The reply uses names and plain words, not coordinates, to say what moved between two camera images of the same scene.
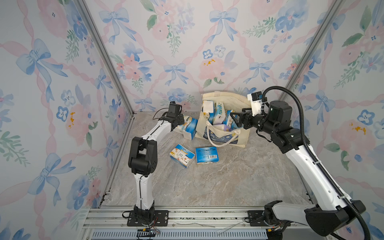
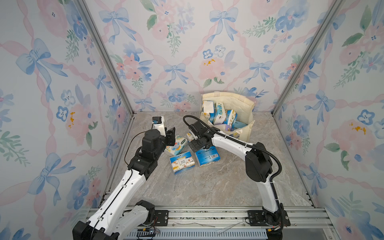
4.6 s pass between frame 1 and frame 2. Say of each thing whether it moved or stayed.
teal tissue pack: stayed
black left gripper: moved
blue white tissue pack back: stayed
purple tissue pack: stayed
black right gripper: moved
